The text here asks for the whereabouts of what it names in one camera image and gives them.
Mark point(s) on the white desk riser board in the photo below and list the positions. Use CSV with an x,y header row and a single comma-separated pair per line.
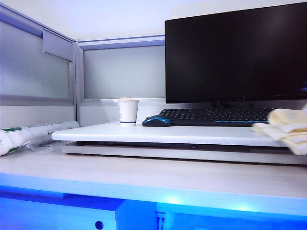
x,y
156,134

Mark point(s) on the frosted glass partition panel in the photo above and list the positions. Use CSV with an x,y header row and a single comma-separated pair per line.
x,y
28,76
124,72

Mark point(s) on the black computer keyboard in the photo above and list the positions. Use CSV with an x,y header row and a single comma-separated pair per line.
x,y
216,117

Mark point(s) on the white paper cup blue print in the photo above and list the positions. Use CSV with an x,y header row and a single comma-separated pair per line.
x,y
128,112

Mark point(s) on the clear plastic tube lid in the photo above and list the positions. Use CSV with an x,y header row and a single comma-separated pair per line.
x,y
42,147

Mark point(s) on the black computer monitor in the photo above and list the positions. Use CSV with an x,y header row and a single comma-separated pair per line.
x,y
235,52

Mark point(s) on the black blue computer mouse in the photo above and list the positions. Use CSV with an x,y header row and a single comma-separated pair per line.
x,y
156,121

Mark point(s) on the pale yellow cleaning cloth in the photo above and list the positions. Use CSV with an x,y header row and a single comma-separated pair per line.
x,y
287,127

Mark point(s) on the grey partition name plate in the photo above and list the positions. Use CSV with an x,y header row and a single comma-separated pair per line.
x,y
57,44

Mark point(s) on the white desk riser base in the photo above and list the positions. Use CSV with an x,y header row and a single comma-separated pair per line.
x,y
168,154

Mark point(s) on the white green shuttlecock tube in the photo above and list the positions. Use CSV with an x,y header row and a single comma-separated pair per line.
x,y
21,136

